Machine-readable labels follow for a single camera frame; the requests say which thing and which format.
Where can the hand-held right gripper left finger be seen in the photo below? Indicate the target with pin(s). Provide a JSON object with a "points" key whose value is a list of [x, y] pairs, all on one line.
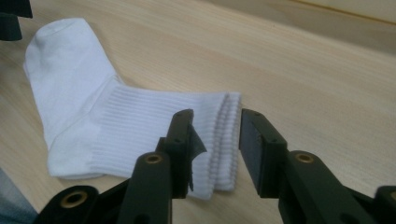
{"points": [[180, 146]]}

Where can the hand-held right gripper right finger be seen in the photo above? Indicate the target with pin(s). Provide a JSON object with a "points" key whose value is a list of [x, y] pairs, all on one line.
{"points": [[264, 155]]}

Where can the white sock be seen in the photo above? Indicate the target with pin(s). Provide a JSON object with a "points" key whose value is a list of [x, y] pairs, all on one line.
{"points": [[77, 93]]}

